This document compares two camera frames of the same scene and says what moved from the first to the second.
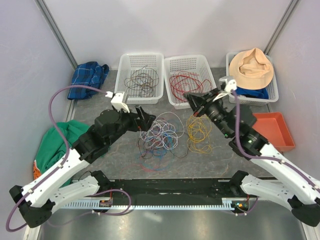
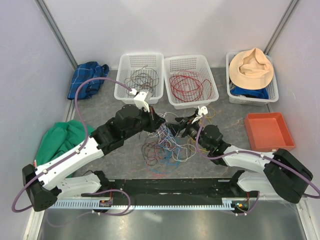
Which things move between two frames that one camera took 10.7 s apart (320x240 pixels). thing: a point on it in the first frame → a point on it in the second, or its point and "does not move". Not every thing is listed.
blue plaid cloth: [92, 74] does not move
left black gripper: [145, 120] → [155, 120]
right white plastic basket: [273, 87] does not move
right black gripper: [205, 100] → [188, 124]
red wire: [183, 82] does not move
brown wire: [142, 82] does not move
